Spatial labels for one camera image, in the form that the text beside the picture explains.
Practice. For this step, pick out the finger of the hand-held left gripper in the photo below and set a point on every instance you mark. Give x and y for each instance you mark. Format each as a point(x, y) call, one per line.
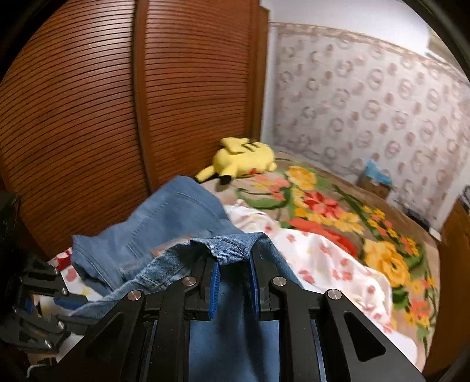
point(36, 330)
point(44, 279)

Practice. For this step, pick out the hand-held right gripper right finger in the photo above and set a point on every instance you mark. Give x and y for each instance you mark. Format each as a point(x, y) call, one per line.
point(312, 330)

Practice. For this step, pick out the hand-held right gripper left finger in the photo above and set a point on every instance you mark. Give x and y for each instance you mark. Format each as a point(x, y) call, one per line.
point(161, 330)

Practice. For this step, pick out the blue denim pants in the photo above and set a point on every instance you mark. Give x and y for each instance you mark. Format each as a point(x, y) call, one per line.
point(176, 209)

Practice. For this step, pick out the white strawberry print sheet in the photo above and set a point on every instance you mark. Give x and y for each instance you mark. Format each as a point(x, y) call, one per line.
point(323, 264)

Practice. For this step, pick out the floral blanket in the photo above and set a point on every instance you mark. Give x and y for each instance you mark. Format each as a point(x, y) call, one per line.
point(330, 205)

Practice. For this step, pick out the wooden louvered wardrobe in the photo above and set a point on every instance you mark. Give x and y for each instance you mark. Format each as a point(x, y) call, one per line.
point(91, 110)

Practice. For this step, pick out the wooden sideboard cabinet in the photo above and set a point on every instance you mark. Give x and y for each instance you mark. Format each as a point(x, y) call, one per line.
point(453, 275)

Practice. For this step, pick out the flat dark item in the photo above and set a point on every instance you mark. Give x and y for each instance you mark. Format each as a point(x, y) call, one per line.
point(418, 217)

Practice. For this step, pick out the cardboard box with blue plastic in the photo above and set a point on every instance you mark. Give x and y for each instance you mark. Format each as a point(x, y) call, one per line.
point(374, 182)

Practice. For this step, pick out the yellow plush toy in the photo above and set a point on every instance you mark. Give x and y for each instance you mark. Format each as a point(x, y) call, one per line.
point(242, 158)

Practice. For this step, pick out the circle patterned wall cloth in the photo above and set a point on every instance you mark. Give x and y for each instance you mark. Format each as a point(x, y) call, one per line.
point(367, 92)

